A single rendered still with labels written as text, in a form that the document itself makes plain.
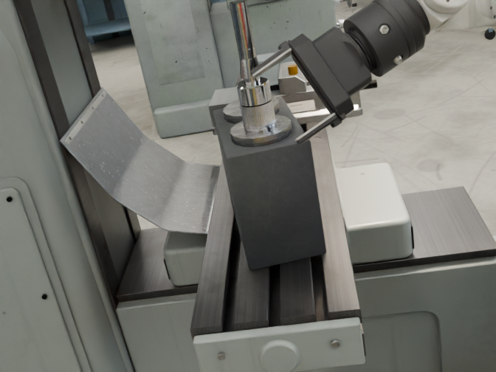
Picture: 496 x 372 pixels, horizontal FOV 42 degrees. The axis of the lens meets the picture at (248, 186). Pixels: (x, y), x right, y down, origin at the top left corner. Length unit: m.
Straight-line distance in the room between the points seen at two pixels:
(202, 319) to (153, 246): 0.64
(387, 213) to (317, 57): 0.53
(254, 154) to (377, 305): 0.57
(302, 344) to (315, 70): 0.36
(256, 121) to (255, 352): 0.32
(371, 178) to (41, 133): 0.69
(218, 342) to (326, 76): 0.37
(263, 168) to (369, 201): 0.48
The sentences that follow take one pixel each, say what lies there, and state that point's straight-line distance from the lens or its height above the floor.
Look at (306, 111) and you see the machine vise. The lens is 1.49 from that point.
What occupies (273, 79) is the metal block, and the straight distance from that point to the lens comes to 1.50.
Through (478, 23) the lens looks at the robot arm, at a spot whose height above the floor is 1.24.
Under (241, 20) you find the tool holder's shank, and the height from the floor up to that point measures 1.31.
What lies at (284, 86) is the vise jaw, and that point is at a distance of 1.47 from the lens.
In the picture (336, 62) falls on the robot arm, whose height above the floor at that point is 1.25.
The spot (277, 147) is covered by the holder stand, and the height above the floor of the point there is 1.14.
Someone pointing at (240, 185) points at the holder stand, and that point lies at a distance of 0.91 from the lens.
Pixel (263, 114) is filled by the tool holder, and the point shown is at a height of 1.18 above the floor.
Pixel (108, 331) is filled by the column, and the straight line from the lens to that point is 1.39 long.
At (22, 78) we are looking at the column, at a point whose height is 1.23.
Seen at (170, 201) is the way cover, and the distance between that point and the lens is 1.35.
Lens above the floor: 1.48
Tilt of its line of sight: 25 degrees down
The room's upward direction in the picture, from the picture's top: 11 degrees counter-clockwise
